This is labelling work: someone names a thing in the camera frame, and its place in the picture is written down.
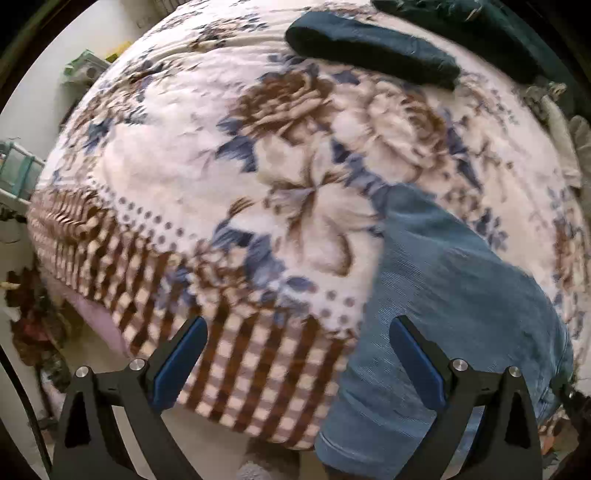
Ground light blue denim pants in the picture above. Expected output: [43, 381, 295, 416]
[315, 182, 575, 480]

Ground folded dark blue jeans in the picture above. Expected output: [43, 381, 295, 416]
[285, 11, 461, 90]

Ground green and white bag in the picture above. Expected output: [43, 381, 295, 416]
[62, 50, 112, 86]

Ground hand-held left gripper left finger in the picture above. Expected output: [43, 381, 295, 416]
[50, 316, 208, 480]

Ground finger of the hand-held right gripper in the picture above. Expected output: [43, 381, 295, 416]
[551, 374, 591, 418]

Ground dark teal plush blanket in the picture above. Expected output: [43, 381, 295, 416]
[372, 0, 561, 85]

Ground small grey crumpled cloth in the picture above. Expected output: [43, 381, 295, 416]
[524, 80, 570, 121]

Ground teal storage rack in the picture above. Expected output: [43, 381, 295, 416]
[0, 138, 47, 200]

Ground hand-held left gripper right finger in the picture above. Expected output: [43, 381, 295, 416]
[389, 315, 542, 480]

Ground floral printed blanket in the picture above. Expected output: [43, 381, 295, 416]
[25, 0, 583, 450]

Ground white folded cloth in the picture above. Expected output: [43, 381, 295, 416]
[540, 95, 583, 189]

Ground yellow box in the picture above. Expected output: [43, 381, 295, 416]
[105, 41, 134, 63]

